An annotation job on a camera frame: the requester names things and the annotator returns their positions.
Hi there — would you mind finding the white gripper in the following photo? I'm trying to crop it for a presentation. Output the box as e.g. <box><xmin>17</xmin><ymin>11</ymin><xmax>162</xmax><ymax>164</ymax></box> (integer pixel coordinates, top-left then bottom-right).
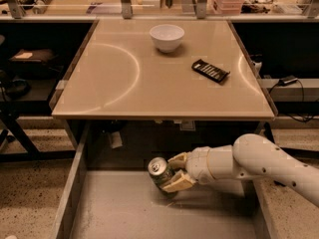
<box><xmin>160</xmin><ymin>146</ymin><xmax>214</xmax><ymax>193</ymax></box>

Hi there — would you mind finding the green soda can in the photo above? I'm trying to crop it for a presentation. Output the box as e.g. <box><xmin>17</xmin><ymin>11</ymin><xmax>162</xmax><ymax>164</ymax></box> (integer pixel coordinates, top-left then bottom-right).
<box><xmin>148</xmin><ymin>157</ymin><xmax>174</xmax><ymax>192</ymax></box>

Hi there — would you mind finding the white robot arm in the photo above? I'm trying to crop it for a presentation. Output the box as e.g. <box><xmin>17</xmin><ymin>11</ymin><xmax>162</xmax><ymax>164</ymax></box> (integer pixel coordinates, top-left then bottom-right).
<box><xmin>160</xmin><ymin>133</ymin><xmax>319</xmax><ymax>206</ymax></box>

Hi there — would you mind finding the open grey metal drawer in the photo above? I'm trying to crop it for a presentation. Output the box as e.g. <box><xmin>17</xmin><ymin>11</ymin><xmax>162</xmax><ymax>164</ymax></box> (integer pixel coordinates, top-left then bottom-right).
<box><xmin>49</xmin><ymin>123</ymin><xmax>274</xmax><ymax>239</ymax></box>

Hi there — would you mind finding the black snack bar wrapper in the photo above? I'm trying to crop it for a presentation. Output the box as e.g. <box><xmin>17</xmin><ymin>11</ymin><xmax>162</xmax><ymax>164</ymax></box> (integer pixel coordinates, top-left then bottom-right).
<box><xmin>191</xmin><ymin>59</ymin><xmax>229</xmax><ymax>84</ymax></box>

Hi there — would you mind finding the white ceramic bowl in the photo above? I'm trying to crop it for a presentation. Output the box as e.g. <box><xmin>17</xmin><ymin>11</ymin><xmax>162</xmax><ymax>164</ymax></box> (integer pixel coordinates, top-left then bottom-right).
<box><xmin>150</xmin><ymin>24</ymin><xmax>184</xmax><ymax>53</ymax></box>

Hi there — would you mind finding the black power adapter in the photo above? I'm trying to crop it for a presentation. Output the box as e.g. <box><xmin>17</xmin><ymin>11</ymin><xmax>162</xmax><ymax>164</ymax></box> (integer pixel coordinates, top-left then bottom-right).
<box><xmin>279</xmin><ymin>76</ymin><xmax>298</xmax><ymax>86</ymax></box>

